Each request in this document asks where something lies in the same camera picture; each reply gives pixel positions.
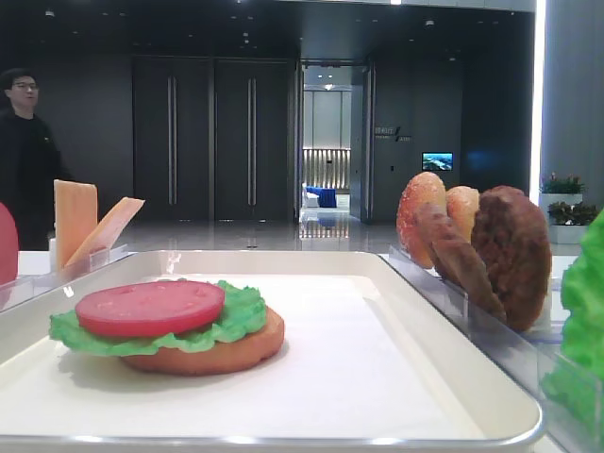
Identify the red tomato slice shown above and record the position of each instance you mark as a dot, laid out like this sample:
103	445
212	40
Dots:
9	246
150	309

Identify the green lettuce leaf on bun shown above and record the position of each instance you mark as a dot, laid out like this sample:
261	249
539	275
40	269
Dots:
245	313

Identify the left brown meat patty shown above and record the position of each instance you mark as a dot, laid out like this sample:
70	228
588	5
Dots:
456	260

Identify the brown meat patty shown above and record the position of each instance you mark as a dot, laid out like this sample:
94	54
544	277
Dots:
510	234
456	260

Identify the right orange cheese slice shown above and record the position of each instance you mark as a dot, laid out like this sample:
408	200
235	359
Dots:
108	230

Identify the orange cheese slice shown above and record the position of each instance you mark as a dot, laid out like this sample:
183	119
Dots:
76	216
108	230

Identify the right brown meat patty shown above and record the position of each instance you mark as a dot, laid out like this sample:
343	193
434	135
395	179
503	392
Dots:
510	234

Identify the left orange cheese slice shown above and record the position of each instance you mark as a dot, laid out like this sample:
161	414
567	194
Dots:
76	216

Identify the standing green lettuce leaf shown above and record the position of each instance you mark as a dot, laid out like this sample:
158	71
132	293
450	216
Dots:
578	311

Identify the blue sofa in far room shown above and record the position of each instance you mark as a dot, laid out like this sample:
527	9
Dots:
326	196

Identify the sesame bun top left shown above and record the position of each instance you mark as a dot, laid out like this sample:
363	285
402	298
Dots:
424	188

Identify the sesame bun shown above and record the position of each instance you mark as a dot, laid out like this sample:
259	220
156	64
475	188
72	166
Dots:
462	203
424	188

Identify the dark double door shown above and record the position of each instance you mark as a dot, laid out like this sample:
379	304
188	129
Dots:
212	138

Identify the white rectangular metal tray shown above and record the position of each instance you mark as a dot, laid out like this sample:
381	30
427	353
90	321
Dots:
368	365

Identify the sesame bun top right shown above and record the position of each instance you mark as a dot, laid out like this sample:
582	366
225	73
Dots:
462	203

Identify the bottom bun slice on tray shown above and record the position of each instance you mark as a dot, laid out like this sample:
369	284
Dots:
223	358

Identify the clear long strip right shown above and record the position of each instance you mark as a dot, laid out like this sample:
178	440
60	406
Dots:
525	357

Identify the clear long strip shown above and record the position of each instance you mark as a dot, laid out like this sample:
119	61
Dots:
525	357
41	275

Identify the potted plants in white planter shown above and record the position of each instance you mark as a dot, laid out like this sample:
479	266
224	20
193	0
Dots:
567	215

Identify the person in black clothes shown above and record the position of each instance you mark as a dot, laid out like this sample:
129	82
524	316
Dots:
30	161

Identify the clear long strip left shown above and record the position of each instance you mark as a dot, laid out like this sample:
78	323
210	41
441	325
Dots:
41	275

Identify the small wall screen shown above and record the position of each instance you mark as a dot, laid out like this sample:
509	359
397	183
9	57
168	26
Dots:
437	162

